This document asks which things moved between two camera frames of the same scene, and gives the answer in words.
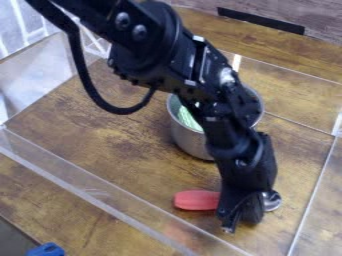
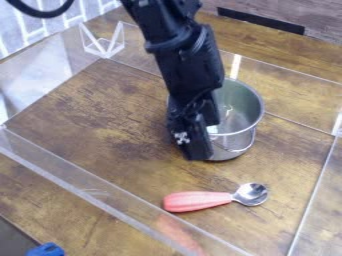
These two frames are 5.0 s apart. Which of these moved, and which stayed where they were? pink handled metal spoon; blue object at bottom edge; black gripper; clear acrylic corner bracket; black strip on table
Moved: pink handled metal spoon; black gripper
Stayed: black strip on table; blue object at bottom edge; clear acrylic corner bracket
